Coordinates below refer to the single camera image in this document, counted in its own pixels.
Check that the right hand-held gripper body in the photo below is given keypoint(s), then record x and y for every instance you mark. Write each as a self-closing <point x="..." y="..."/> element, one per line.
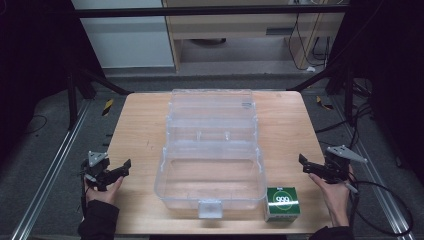
<point x="340" y="160"/>

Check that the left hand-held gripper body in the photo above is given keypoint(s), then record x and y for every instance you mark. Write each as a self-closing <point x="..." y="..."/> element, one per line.
<point x="97" y="164"/>

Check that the person's left hand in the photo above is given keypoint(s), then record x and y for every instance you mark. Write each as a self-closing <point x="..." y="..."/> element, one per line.
<point x="103" y="192"/>

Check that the person's right hand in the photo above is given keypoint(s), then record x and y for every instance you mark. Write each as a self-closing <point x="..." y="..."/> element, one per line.
<point x="331" y="195"/>

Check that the green and white carton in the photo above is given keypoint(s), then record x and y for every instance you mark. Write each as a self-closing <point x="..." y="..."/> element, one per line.
<point x="282" y="204"/>

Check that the yellow and black tape strip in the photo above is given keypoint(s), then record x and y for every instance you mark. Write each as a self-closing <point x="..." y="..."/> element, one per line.
<point x="324" y="103"/>
<point x="107" y="107"/>

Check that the black metal stand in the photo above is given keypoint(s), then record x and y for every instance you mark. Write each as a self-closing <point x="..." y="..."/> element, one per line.
<point x="336" y="86"/>
<point x="83" y="90"/>

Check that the clear plastic storage box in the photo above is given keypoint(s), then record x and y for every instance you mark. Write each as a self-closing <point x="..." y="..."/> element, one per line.
<point x="210" y="150"/>

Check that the white cabinet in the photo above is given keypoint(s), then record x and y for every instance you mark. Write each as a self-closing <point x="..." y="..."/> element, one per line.
<point x="126" y="36"/>

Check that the light wooden desk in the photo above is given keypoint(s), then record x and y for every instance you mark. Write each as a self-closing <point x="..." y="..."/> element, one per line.
<point x="240" y="23"/>

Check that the aluminium floor rail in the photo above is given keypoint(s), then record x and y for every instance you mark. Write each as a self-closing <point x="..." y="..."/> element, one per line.
<point x="376" y="173"/>
<point x="50" y="170"/>

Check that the black horizontal frame bar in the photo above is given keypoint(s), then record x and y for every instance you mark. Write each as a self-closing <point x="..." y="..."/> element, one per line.
<point x="206" y="11"/>

